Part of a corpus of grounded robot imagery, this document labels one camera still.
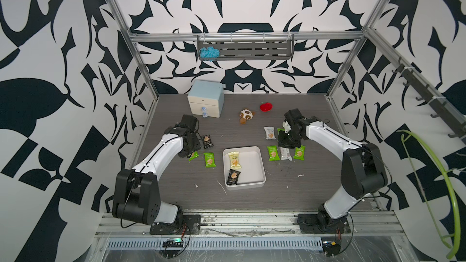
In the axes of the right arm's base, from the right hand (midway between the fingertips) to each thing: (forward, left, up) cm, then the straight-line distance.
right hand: (277, 141), depth 91 cm
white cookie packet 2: (+10, +2, -6) cm, 12 cm away
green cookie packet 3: (+10, -3, -5) cm, 12 cm away
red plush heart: (+27, +2, -5) cm, 27 cm away
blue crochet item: (+35, +33, +28) cm, 55 cm away
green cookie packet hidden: (-7, +34, -6) cm, 35 cm away
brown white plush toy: (+21, +14, -4) cm, 26 cm away
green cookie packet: (-8, +40, +2) cm, 41 cm away
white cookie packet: (-4, -4, -6) cm, 8 cm away
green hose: (-41, -39, +20) cm, 60 cm away
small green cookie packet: (-3, -12, -6) cm, 14 cm away
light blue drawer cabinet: (+22, +36, +8) cm, 44 cm away
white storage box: (-11, +17, -7) cm, 21 cm away
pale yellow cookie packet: (-8, +21, -4) cm, 23 cm away
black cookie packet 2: (+2, +35, -5) cm, 36 cm away
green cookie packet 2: (-3, +2, -6) cm, 7 cm away
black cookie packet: (-16, +22, -4) cm, 28 cm away
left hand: (-3, +42, +2) cm, 42 cm away
